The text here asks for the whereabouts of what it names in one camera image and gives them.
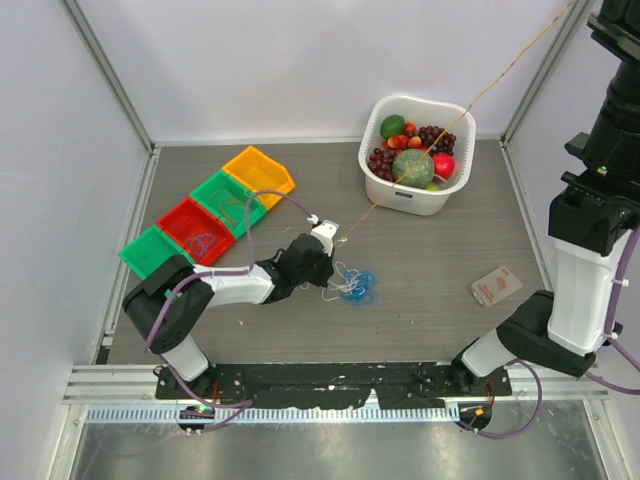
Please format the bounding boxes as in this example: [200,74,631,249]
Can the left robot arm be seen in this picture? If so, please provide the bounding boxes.
[122,232,334,399]

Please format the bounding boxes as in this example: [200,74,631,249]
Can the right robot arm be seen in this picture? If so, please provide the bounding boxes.
[451,1,639,395]

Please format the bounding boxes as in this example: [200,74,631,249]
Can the green plastic bin beside yellow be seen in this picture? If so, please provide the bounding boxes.
[190,170,267,239]

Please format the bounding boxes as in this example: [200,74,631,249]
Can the red plastic bin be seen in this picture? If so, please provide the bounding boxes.
[156,197,236,266]

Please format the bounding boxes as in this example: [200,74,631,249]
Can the red and yellow peaches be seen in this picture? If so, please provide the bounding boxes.
[381,122,428,153]

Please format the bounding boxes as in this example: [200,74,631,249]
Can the white plastic fruit basket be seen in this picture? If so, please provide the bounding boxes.
[358,95,476,216]

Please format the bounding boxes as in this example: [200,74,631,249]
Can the green plastic bin at end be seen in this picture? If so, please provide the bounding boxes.
[119,226,194,280]

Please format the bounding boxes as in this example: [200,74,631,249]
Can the green lime fruit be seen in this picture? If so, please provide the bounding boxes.
[380,114,406,139]

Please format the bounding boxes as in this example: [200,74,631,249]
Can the red apple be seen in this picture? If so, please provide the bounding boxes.
[432,153,456,180]

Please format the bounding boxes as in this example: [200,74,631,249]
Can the dark purple grape bunch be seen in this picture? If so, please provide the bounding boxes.
[417,125,457,156]

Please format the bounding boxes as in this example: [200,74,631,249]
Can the red and white card box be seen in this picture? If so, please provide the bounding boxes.
[469,266,523,307]

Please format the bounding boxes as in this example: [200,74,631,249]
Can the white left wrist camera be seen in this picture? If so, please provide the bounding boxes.
[307,214,339,255]

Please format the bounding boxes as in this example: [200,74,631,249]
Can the white cable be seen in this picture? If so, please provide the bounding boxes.
[322,259,366,304]

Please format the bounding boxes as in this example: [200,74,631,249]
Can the purple cable in red bin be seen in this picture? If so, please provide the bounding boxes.
[187,230,217,260]

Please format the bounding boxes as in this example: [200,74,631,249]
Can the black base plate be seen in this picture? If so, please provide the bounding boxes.
[153,362,512,410]

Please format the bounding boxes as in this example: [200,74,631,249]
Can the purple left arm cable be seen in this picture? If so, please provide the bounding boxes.
[144,189,321,446]

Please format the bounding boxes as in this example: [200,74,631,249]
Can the white perforated cable duct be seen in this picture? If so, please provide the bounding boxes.
[85,404,460,425]

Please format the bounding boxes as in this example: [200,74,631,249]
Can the aluminium frame post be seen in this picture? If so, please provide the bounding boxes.
[500,0,595,145]
[59,0,155,154]

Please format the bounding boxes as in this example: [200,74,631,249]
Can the right aluminium frame post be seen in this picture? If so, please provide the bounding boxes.
[500,0,595,145]

